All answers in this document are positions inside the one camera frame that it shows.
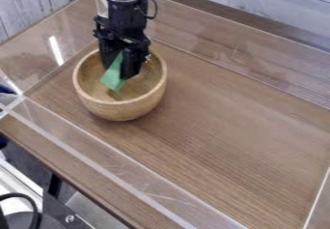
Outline black cable loop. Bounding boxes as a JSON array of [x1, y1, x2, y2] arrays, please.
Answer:
[[0, 192, 43, 229]]

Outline black table leg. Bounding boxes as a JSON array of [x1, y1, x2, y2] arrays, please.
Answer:
[[49, 174, 62, 198]]

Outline clear acrylic tray enclosure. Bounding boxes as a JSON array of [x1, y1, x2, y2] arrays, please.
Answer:
[[0, 0, 330, 229]]

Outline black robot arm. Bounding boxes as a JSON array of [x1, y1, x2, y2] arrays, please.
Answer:
[[93, 0, 151, 80]]

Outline black metal bracket with screw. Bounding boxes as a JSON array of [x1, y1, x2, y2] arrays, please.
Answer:
[[41, 192, 94, 229]]

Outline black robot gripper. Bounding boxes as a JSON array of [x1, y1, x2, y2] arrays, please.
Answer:
[[93, 0, 153, 79]]

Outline green rectangular block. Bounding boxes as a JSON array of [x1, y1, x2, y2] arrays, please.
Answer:
[[99, 52, 127, 92]]

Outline brown wooden bowl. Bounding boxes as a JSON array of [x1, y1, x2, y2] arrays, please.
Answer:
[[73, 48, 167, 122]]

